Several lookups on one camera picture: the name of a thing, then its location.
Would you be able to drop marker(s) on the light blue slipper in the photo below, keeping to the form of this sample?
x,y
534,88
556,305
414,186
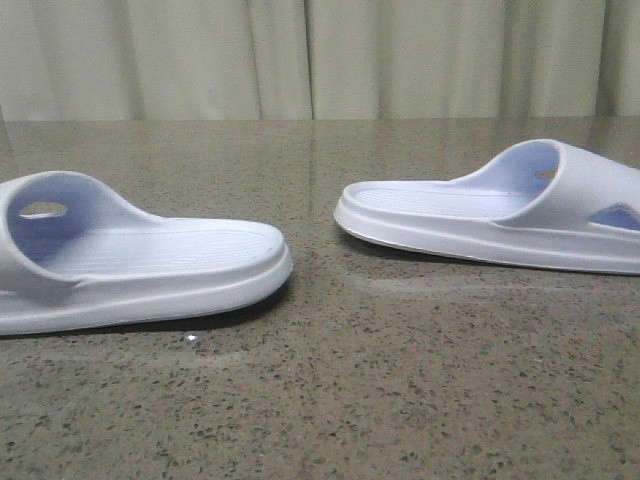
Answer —
x,y
75,255
540,203

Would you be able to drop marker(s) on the pale green curtain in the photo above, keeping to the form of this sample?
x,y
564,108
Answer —
x,y
223,60

